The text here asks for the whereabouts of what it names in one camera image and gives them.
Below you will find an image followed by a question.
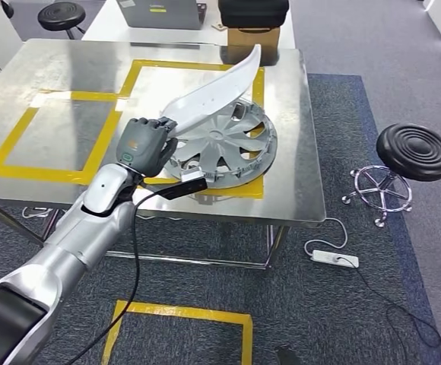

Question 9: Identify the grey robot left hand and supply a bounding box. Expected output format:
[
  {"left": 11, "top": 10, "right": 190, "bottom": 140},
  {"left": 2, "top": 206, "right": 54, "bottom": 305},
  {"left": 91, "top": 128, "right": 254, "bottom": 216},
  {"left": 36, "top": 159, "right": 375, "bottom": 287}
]
[{"left": 116, "top": 116, "right": 178, "bottom": 178}]

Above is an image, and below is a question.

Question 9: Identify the white curved plastic part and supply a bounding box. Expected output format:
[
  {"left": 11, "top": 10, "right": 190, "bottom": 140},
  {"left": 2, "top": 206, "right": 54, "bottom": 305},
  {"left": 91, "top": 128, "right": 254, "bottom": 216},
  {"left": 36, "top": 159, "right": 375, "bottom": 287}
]
[{"left": 160, "top": 44, "right": 263, "bottom": 139}]

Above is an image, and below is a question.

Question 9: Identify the stainless steel workbench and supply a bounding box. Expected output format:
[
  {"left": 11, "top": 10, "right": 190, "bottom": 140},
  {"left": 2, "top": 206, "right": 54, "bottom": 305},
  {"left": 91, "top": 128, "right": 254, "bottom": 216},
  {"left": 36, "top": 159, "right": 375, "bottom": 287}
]
[{"left": 0, "top": 38, "right": 327, "bottom": 271}]

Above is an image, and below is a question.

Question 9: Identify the silver wheel hubcap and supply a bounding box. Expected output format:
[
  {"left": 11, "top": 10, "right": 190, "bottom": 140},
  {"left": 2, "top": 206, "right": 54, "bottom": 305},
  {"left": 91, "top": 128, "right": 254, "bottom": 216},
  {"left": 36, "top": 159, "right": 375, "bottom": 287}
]
[{"left": 162, "top": 98, "right": 279, "bottom": 192}]

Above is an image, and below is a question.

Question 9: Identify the grey laptop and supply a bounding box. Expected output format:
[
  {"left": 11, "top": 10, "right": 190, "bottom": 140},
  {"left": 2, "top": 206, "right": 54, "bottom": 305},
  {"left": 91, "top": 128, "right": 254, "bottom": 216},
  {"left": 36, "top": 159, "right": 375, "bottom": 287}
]
[{"left": 116, "top": 0, "right": 208, "bottom": 31}]

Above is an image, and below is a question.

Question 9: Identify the white desk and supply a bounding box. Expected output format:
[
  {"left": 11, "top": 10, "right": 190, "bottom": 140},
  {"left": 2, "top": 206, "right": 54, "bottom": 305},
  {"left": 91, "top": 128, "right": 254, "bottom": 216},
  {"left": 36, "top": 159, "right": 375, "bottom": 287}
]
[{"left": 82, "top": 0, "right": 296, "bottom": 50}]

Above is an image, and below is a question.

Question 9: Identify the yellow floor tape square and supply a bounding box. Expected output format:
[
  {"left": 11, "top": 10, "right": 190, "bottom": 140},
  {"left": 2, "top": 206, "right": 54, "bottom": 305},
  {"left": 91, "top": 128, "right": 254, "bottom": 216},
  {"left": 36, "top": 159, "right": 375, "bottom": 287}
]
[{"left": 102, "top": 300, "right": 254, "bottom": 365}]

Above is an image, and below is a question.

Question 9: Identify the brown cardboard box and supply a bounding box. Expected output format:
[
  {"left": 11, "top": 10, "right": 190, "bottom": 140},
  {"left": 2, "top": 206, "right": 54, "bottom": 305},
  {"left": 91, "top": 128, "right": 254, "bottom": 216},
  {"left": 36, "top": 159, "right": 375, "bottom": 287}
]
[{"left": 227, "top": 26, "right": 282, "bottom": 50}]

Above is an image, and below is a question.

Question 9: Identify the black hard case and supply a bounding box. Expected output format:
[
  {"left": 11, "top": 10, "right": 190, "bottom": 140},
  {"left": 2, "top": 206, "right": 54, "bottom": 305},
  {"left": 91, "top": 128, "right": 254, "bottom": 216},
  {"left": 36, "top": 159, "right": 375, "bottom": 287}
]
[{"left": 217, "top": 0, "right": 291, "bottom": 29}]

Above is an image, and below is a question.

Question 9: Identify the white power strip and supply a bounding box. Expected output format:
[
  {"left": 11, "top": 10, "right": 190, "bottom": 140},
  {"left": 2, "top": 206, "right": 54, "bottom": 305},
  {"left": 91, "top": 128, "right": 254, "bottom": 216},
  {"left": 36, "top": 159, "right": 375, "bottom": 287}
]
[{"left": 310, "top": 249, "right": 359, "bottom": 269}]

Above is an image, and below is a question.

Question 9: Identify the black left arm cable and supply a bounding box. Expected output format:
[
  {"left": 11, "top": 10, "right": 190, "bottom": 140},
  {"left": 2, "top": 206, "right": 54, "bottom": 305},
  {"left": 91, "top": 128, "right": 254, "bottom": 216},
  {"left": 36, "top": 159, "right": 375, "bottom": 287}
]
[{"left": 65, "top": 193, "right": 164, "bottom": 365}]

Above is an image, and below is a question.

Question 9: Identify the white floor cable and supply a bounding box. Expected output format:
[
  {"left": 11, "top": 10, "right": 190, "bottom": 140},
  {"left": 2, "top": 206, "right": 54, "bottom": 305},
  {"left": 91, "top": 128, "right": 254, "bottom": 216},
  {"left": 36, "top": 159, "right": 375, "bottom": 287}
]
[
  {"left": 303, "top": 217, "right": 349, "bottom": 256},
  {"left": 21, "top": 205, "right": 61, "bottom": 221}
]

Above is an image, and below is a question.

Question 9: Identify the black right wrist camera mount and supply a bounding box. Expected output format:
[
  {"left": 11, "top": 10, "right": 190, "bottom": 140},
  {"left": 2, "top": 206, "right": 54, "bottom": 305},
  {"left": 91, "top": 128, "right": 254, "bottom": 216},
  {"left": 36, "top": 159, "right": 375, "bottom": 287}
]
[{"left": 274, "top": 346, "right": 306, "bottom": 365}]

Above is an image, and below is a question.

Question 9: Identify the black floor cable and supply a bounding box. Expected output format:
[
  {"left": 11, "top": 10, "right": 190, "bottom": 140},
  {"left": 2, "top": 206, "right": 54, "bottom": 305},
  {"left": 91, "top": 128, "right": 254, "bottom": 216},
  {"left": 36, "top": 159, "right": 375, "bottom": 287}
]
[{"left": 337, "top": 256, "right": 441, "bottom": 365}]

